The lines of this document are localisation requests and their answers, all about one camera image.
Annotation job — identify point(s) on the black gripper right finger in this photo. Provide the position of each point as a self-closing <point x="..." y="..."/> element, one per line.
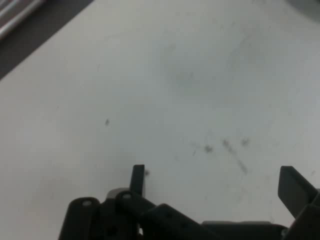
<point x="297" y="195"/>

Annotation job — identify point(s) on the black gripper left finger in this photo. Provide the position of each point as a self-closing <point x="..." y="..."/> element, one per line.
<point x="120" y="212"/>

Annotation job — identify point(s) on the silver metal rail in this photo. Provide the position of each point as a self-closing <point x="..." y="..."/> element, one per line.
<point x="15" y="15"/>

